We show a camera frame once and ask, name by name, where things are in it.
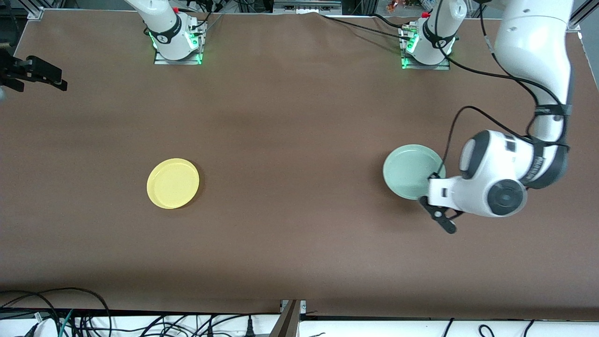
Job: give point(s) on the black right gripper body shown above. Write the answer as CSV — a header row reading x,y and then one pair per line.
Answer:
x,y
14,71

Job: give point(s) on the pale green round plate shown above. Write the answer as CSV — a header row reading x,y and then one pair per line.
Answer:
x,y
407,171

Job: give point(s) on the yellow round plate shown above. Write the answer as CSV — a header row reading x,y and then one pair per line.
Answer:
x,y
173,183

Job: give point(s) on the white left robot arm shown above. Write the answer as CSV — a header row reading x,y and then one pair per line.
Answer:
x,y
529,47

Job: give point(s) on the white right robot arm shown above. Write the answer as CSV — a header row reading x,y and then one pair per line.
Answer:
x,y
164,28

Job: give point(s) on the brown table cover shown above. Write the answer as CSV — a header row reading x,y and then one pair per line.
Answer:
x,y
299,257

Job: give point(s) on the aluminium frame corner profile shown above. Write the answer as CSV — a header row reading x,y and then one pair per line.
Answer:
x,y
35,13
585,11

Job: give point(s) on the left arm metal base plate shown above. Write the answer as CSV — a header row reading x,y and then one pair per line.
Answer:
x,y
444,65

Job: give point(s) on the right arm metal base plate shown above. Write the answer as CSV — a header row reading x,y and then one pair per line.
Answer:
x,y
196,55

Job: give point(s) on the grey aluminium post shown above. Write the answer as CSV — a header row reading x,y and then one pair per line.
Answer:
x,y
288,323

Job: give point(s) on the grey metal rail bracket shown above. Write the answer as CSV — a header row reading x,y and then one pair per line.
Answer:
x,y
306,5

